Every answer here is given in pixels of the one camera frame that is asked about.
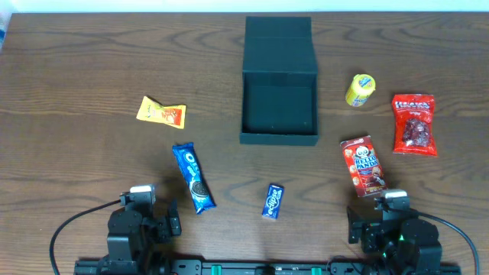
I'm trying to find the blue Oreo cookie pack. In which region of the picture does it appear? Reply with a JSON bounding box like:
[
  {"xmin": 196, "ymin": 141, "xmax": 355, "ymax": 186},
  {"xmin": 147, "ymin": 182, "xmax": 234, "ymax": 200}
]
[{"xmin": 172, "ymin": 143, "xmax": 216, "ymax": 215}]

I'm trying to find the red Hello Panda box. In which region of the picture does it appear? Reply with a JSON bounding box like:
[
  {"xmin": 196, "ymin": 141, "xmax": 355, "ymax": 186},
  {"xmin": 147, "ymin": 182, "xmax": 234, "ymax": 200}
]
[{"xmin": 340, "ymin": 135, "xmax": 387, "ymax": 197}]

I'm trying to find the blue Eclipse mint box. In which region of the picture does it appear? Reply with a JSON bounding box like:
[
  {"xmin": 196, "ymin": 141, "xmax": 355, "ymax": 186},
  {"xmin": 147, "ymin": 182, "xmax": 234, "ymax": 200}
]
[{"xmin": 262, "ymin": 183, "xmax": 284, "ymax": 220}]

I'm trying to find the red Kracie candy bag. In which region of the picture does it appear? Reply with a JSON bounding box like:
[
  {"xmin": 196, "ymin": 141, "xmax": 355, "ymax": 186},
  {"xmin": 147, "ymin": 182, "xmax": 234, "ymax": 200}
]
[{"xmin": 391, "ymin": 94, "xmax": 438, "ymax": 157}]

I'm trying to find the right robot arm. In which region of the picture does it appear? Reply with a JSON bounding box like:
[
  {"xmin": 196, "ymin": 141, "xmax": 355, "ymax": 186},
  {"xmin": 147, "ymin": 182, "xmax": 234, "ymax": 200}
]
[{"xmin": 347, "ymin": 207, "xmax": 443, "ymax": 275}]

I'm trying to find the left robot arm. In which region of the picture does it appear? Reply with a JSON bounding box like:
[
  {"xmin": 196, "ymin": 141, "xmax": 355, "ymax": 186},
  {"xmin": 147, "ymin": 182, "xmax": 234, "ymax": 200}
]
[{"xmin": 96, "ymin": 199, "xmax": 182, "ymax": 275}]

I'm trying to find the yellow orange snack packet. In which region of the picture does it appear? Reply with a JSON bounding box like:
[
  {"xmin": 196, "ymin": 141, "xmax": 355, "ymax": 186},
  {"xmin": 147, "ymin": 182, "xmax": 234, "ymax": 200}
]
[{"xmin": 136, "ymin": 96, "xmax": 186, "ymax": 129}]

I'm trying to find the yellow candy bottle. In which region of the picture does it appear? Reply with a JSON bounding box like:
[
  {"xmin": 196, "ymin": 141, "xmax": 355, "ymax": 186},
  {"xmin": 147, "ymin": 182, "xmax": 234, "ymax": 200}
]
[{"xmin": 345, "ymin": 74, "xmax": 376, "ymax": 107}]

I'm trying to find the dark green open box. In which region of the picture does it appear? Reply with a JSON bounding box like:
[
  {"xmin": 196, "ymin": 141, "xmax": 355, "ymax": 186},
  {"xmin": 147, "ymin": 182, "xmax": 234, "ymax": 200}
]
[{"xmin": 239, "ymin": 16, "xmax": 319, "ymax": 146}]

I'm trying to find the white blue object corner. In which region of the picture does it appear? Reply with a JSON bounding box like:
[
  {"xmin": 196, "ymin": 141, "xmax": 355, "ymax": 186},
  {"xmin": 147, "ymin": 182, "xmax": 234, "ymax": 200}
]
[{"xmin": 0, "ymin": 9, "xmax": 12, "ymax": 50}]

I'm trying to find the black right cable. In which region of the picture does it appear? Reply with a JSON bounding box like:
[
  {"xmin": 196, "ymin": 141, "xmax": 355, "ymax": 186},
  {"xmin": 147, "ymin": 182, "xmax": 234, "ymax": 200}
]
[{"xmin": 414, "ymin": 210, "xmax": 481, "ymax": 275}]

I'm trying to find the black cable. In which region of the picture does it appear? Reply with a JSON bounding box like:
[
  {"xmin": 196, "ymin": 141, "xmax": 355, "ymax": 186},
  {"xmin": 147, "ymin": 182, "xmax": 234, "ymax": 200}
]
[
  {"xmin": 48, "ymin": 198, "xmax": 123, "ymax": 275},
  {"xmin": 414, "ymin": 210, "xmax": 481, "ymax": 275}
]

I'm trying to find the black mounting rail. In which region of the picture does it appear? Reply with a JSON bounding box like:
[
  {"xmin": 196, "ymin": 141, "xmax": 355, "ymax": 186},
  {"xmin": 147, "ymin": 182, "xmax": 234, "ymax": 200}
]
[{"xmin": 73, "ymin": 259, "xmax": 461, "ymax": 275}]

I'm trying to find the black left cable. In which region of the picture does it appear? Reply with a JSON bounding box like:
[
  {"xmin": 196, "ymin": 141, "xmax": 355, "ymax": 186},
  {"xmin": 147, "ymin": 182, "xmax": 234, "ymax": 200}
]
[{"xmin": 48, "ymin": 198, "xmax": 123, "ymax": 275}]

